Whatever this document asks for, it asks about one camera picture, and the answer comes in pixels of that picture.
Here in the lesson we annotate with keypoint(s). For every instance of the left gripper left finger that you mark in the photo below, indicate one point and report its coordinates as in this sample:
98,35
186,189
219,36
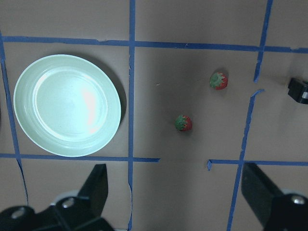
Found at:
73,213

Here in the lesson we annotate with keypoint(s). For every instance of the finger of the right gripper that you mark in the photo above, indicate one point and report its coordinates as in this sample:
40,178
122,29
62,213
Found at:
298,90

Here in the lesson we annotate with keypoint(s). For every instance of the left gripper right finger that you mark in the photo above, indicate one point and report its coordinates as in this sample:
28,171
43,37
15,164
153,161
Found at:
275,209

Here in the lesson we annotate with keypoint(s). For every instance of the red strawberry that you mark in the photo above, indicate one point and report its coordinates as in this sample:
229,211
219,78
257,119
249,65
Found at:
218,81
183,123

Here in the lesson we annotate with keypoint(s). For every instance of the light green plate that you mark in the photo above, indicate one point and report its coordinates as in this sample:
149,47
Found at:
67,105

